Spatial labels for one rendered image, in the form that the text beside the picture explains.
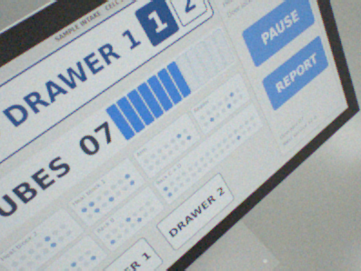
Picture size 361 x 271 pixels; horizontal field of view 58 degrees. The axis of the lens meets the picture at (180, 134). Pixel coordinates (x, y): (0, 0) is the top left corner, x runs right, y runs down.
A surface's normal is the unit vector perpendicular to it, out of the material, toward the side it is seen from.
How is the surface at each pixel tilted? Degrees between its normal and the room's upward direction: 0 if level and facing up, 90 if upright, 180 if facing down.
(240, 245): 5
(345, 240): 0
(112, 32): 50
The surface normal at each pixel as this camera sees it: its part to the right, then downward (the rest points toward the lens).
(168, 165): 0.44, 0.23
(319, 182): -0.07, -0.44
